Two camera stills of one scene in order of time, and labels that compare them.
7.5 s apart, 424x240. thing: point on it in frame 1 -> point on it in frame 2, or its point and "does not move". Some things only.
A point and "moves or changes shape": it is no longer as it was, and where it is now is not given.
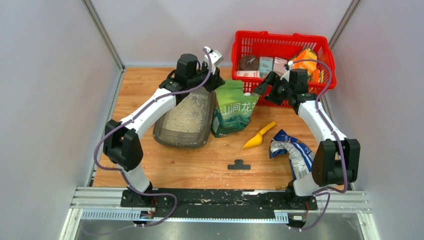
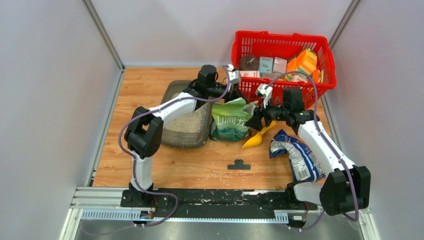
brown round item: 249,63 does not move
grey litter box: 190,124 does not move
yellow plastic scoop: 257,139 does not move
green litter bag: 234,108 moves or changes shape
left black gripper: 215,81 -> 234,94
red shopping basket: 256,54 does not move
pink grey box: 278,65 does not move
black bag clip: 239,165 does not move
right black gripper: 273,80 -> 255,121
